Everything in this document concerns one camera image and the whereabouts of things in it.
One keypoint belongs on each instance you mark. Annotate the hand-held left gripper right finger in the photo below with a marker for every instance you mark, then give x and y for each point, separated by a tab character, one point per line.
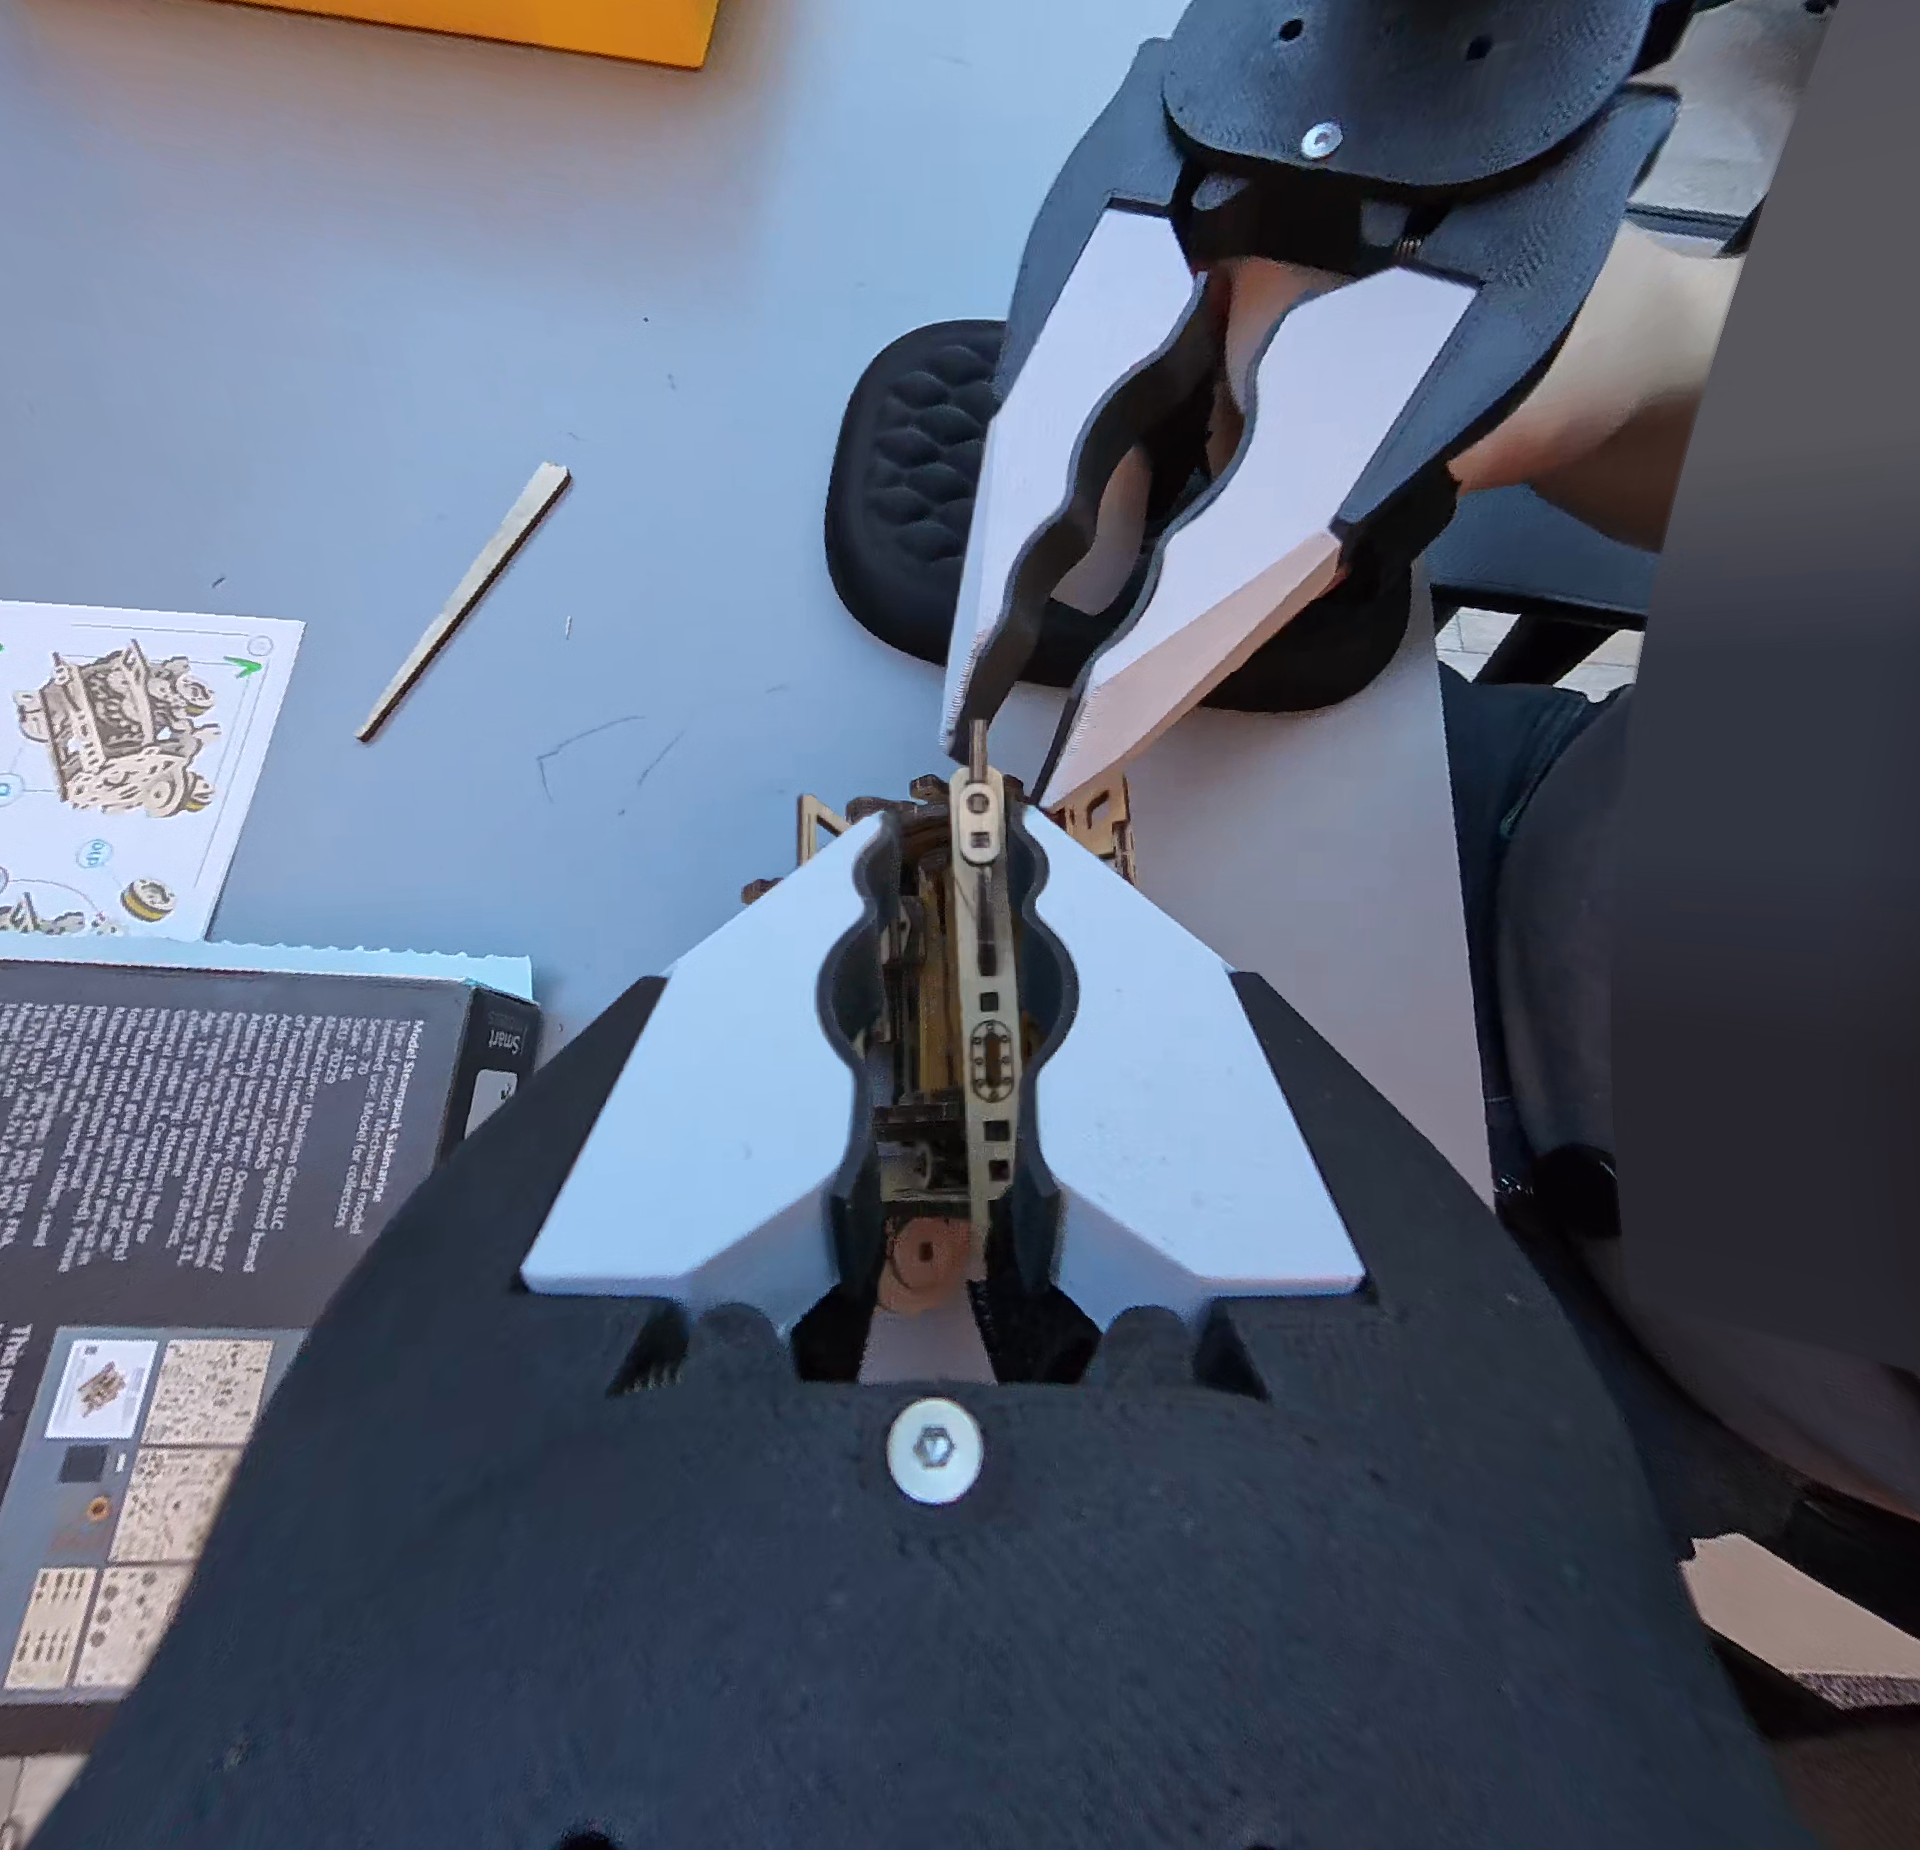
1185	1133

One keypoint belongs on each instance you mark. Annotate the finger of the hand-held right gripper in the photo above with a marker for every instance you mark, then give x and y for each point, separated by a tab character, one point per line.
1052	410
1322	456

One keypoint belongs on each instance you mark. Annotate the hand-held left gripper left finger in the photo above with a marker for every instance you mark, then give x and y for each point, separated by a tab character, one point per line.
687	1133

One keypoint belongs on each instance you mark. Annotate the wooden mechanical model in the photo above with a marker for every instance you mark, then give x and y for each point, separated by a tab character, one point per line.
992	1054

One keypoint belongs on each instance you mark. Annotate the small wooden pin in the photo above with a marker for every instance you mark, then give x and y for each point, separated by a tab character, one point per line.
975	755

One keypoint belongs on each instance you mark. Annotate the person's right forearm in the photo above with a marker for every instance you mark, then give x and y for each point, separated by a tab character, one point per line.
1619	410

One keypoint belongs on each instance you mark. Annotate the black model kit box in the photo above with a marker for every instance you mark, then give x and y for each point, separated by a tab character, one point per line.
178	1133

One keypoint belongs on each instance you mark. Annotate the person's right hand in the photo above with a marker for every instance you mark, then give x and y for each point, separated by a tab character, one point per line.
1246	328

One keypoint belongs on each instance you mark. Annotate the black honeycomb armrest pad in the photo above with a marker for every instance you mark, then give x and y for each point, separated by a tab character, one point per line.
901	470

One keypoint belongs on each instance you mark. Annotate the thin wooden stick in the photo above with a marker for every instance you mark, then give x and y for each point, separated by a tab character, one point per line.
467	598

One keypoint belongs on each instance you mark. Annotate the printed instruction sheet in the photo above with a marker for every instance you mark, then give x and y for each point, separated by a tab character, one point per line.
225	771

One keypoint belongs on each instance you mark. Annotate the black chair frame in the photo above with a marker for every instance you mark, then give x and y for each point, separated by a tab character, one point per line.
1543	559

